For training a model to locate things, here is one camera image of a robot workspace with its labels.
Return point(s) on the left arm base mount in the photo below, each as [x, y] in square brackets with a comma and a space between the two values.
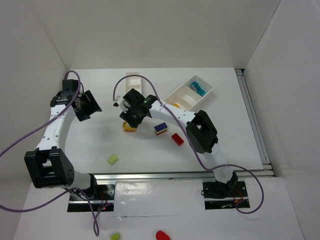
[102, 200]

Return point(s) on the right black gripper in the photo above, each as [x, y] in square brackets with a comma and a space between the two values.
[130, 107]

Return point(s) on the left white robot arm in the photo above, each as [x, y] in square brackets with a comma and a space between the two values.
[48, 165]

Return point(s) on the aluminium rail right side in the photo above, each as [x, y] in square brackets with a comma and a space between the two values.
[268, 170]

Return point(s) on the aluminium rail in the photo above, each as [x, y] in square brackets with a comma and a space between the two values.
[268, 170]
[110, 178]

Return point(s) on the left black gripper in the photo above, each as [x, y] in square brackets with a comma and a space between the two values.
[89, 105]

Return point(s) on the aluminium rail front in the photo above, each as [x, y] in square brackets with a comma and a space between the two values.
[110, 178]

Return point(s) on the small cyan lego brick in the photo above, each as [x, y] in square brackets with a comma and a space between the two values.
[201, 92]

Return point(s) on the red lego brick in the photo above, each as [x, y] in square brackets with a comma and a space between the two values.
[177, 139]

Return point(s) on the narrow white divided tray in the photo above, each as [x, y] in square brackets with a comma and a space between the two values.
[133, 82]

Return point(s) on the green lego brick foreground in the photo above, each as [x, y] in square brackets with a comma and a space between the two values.
[115, 236]

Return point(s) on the cyan lego stack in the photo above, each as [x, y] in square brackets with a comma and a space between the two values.
[195, 86]

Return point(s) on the red oval object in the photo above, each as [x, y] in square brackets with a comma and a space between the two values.
[161, 235]

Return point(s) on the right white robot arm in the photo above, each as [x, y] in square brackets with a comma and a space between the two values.
[197, 128]

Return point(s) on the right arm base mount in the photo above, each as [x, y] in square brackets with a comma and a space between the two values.
[216, 199]

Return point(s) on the wide white divided tray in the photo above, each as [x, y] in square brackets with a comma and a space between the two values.
[188, 99]

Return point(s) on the light green lego brick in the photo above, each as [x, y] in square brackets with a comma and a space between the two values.
[112, 159]

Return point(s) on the orange and green lego stack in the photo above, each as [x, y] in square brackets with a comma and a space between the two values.
[127, 128]

